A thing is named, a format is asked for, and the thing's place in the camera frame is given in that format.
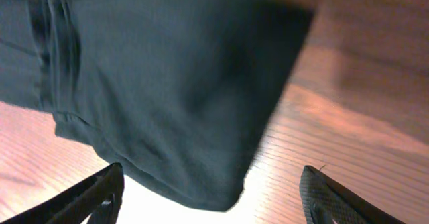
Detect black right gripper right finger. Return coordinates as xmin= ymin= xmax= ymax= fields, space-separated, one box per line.
xmin=299 ymin=165 xmax=405 ymax=224

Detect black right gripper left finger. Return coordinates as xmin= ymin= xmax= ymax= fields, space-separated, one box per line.
xmin=2 ymin=163 xmax=125 ymax=224

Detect black leggings with orange waistband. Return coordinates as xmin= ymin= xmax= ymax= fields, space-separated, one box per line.
xmin=1 ymin=0 xmax=313 ymax=211

